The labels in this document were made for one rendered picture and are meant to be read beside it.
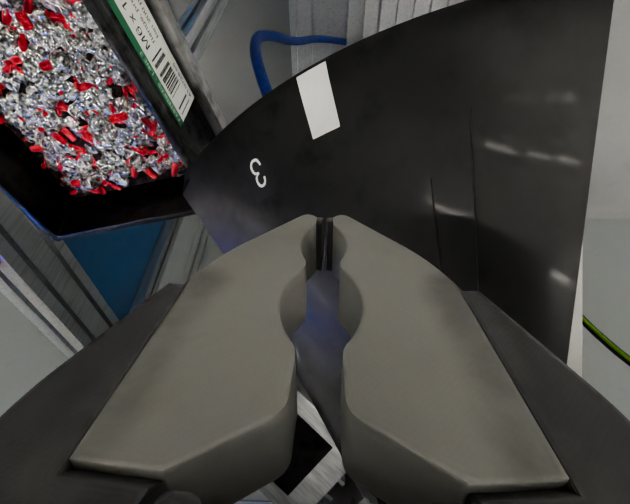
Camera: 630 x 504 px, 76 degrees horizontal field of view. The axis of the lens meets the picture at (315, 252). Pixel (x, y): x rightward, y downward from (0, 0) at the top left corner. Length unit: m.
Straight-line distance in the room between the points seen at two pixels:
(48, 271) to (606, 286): 1.45
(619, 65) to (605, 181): 0.43
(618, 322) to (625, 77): 0.69
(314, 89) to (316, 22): 0.90
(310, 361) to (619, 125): 1.43
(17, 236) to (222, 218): 0.34
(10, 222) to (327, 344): 0.41
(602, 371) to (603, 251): 0.47
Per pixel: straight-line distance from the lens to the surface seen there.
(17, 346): 1.43
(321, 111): 0.20
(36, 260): 0.58
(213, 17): 0.67
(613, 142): 1.62
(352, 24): 1.11
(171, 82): 0.34
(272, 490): 0.34
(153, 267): 0.87
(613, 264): 1.63
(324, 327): 0.22
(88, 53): 0.35
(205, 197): 0.26
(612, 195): 1.79
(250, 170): 0.23
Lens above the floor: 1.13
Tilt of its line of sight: 41 degrees down
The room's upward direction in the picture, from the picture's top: 178 degrees counter-clockwise
